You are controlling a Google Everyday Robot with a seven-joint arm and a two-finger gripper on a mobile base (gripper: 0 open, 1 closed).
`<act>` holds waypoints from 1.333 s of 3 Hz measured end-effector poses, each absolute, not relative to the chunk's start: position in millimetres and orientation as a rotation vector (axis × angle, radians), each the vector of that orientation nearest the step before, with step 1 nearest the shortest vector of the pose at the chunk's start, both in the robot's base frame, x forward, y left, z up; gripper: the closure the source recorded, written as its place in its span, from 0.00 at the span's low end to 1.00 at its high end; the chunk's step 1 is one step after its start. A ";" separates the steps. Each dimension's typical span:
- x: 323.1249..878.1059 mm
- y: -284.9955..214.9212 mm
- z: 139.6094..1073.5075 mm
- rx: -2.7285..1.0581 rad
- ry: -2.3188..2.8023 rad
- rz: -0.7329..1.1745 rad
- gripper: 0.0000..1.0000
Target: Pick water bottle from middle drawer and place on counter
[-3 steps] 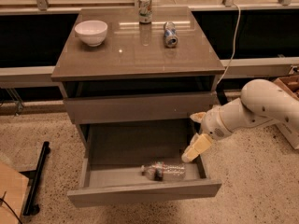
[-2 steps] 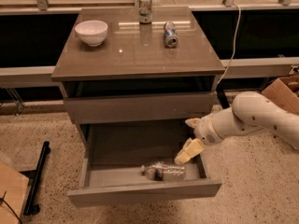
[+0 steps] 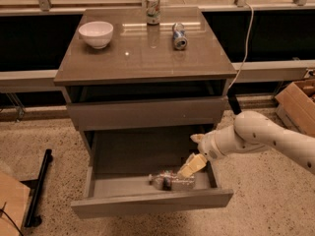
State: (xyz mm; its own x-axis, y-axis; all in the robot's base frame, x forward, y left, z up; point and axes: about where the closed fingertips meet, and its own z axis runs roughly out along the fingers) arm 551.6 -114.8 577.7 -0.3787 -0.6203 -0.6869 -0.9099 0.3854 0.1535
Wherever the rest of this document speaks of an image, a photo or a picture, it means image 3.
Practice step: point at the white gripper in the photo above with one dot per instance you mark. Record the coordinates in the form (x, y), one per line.
(209, 146)

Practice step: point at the clear plastic water bottle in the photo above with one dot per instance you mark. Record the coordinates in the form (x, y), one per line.
(169, 181)

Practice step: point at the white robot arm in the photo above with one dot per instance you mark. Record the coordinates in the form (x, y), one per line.
(249, 132)

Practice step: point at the closed grey top drawer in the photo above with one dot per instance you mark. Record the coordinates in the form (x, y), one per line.
(146, 113)

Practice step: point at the open grey middle drawer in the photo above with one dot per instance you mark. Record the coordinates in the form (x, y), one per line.
(121, 162)

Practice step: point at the grey drawer cabinet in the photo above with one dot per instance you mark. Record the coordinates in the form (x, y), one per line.
(141, 63)

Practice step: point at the black power plug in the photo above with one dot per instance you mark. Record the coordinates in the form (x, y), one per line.
(234, 104)

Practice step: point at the cardboard box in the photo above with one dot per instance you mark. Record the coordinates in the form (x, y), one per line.
(297, 108)

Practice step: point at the lying blue soda can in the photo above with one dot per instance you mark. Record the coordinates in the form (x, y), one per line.
(179, 36)

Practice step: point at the white ceramic bowl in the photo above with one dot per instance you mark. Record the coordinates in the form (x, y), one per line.
(96, 34)

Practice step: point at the black metal bar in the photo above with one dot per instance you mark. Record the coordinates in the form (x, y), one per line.
(36, 185)

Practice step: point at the wooden board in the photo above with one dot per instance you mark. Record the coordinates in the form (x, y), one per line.
(13, 200)

